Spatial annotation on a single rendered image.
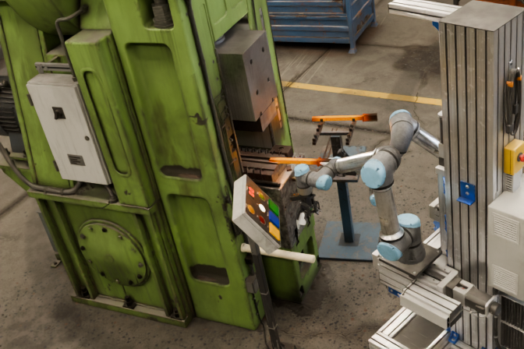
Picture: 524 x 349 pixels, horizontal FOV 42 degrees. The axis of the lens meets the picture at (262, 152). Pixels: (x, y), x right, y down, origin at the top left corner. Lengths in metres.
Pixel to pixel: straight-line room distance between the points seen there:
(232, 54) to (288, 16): 4.23
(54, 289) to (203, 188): 1.84
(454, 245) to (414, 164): 2.22
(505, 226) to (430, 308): 0.55
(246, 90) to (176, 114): 0.39
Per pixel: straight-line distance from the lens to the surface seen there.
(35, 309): 5.18
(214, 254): 4.19
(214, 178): 3.71
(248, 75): 3.60
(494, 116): 2.97
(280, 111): 4.34
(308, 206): 3.50
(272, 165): 4.01
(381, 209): 3.18
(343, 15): 7.51
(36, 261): 5.62
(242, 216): 3.34
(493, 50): 2.82
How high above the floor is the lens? 3.14
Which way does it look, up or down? 31 degrees down
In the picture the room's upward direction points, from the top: 11 degrees counter-clockwise
